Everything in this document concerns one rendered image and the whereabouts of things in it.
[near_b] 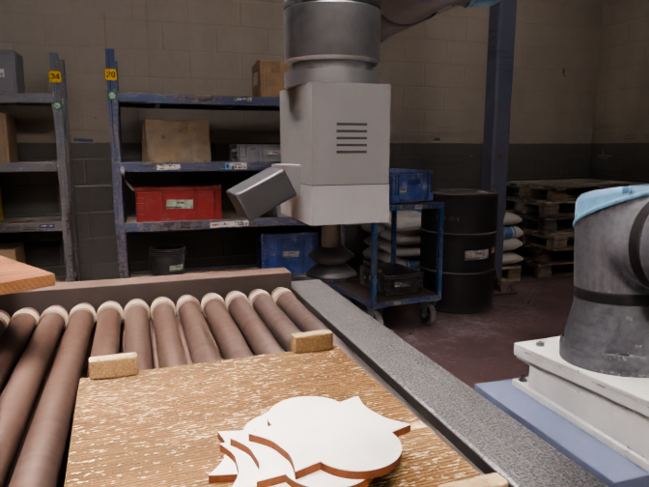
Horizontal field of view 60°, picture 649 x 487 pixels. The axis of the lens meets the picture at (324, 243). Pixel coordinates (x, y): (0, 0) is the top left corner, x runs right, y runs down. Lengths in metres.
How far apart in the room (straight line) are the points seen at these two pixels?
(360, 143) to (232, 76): 4.85
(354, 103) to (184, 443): 0.37
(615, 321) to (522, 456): 0.24
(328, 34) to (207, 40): 4.86
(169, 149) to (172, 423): 4.01
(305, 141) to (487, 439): 0.39
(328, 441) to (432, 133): 5.44
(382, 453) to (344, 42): 0.33
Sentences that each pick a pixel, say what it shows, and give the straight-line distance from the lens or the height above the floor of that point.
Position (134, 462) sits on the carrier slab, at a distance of 0.59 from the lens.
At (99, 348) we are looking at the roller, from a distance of 0.95.
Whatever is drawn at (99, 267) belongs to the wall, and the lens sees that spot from 5.28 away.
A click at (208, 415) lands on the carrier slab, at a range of 0.66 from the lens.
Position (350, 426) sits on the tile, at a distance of 0.55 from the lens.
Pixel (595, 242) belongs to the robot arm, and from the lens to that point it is 0.79.
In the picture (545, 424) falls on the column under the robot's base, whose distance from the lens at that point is 0.82.
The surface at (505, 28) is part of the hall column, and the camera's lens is 4.94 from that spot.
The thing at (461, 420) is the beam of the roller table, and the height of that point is 0.91.
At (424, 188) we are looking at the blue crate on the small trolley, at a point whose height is 0.94.
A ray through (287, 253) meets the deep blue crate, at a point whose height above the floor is 0.33.
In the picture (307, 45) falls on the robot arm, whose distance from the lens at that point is 0.43.
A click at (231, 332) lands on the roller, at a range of 0.96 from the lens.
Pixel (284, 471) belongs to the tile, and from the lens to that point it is 0.50.
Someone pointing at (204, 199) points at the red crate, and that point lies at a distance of 4.55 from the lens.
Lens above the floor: 1.23
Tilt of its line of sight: 10 degrees down
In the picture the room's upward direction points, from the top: straight up
